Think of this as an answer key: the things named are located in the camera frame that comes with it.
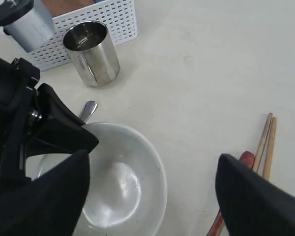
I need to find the silver metal spoon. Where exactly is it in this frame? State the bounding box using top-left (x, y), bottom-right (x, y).
top-left (79, 100), bottom-right (97, 123)

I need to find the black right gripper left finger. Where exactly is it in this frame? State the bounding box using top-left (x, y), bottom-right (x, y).
top-left (0, 150), bottom-right (90, 236)

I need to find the wooden chopstick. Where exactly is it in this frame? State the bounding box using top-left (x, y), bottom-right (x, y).
top-left (252, 113), bottom-right (273, 173)
top-left (263, 117), bottom-right (277, 180)

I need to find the brown plate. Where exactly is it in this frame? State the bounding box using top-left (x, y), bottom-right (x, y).
top-left (42, 0), bottom-right (95, 17)

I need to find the cream ceramic bowl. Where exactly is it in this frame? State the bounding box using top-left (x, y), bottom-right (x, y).
top-left (34, 122), bottom-right (168, 236)

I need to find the white perforated plastic basket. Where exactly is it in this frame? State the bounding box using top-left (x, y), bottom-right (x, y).
top-left (21, 0), bottom-right (138, 71)

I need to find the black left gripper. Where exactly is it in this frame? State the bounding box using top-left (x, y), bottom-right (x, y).
top-left (0, 58), bottom-right (99, 195)

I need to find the red-brown wooden spoon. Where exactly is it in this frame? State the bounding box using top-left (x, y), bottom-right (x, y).
top-left (206, 151), bottom-right (255, 236)

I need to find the shiny steel cup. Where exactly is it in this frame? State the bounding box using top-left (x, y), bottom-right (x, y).
top-left (62, 21), bottom-right (120, 87)

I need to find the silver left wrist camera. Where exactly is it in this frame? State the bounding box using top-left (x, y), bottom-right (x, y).
top-left (0, 0), bottom-right (55, 52)

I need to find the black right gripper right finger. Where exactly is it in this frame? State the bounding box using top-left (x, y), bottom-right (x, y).
top-left (215, 154), bottom-right (295, 236)

